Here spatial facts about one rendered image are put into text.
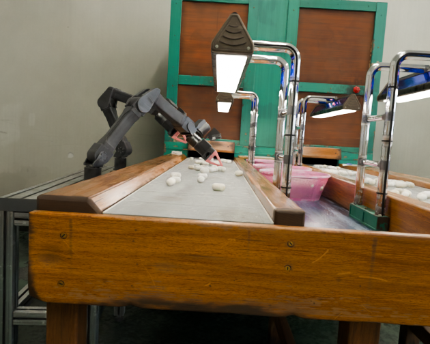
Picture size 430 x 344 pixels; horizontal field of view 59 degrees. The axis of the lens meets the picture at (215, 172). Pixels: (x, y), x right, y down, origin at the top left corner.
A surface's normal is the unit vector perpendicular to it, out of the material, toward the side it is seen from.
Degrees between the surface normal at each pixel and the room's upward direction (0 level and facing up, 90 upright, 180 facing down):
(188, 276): 89
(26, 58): 90
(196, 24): 90
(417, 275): 91
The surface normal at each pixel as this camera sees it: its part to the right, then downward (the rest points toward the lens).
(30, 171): 0.07, 0.10
